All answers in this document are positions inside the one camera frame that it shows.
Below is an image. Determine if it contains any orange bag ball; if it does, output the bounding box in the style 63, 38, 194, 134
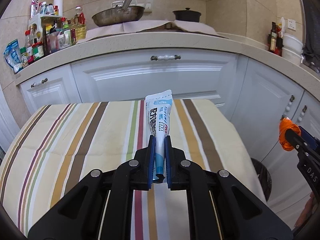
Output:
278, 117, 302, 151

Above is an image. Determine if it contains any blue white toothpaste tube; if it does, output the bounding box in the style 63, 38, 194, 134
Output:
145, 89, 172, 184

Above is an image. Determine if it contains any black trash bin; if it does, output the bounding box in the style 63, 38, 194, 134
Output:
251, 158, 272, 201

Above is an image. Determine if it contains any person's right hand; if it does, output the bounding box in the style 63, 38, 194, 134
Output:
295, 192, 318, 228

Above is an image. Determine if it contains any white bowl stack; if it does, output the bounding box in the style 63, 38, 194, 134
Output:
282, 33, 303, 66

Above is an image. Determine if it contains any dark sauce bottle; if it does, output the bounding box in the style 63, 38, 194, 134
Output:
269, 22, 277, 53

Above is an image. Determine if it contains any dark hanging cloth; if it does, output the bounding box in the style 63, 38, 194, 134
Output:
302, 0, 319, 69

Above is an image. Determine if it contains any beige stove cover cloth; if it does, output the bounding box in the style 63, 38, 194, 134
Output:
77, 20, 225, 44

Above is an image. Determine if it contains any red lidded jar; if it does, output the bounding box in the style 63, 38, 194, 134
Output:
32, 42, 44, 61

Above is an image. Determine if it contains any black pot with lid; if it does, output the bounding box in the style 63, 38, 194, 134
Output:
173, 8, 201, 22

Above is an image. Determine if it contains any blue white pouch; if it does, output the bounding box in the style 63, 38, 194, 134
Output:
3, 39, 23, 74

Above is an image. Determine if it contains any yellow cooking oil bottle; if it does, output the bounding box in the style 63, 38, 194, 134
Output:
73, 6, 87, 41

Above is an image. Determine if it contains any white spice rack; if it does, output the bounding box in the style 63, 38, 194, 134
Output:
28, 14, 72, 56

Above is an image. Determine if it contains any steel wok pan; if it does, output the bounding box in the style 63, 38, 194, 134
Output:
92, 0, 145, 27

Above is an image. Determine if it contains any paper towel roll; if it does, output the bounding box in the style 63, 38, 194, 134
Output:
53, 0, 63, 16

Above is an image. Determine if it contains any right cabinet door handle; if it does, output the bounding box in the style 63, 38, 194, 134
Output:
297, 105, 308, 123

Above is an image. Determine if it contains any cabinet door handle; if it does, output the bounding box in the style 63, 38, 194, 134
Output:
297, 105, 308, 123
281, 95, 295, 119

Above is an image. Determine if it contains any left cabinet door handle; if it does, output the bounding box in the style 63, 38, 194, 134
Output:
281, 95, 295, 119

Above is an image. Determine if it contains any white wall socket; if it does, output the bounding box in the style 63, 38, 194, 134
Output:
287, 18, 296, 31

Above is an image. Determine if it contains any left drawer handle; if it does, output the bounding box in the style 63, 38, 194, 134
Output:
30, 78, 48, 88

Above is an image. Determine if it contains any wide drawer handle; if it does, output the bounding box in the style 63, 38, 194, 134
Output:
150, 55, 181, 61

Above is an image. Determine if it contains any white double wall switch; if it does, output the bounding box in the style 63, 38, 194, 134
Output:
136, 0, 153, 13

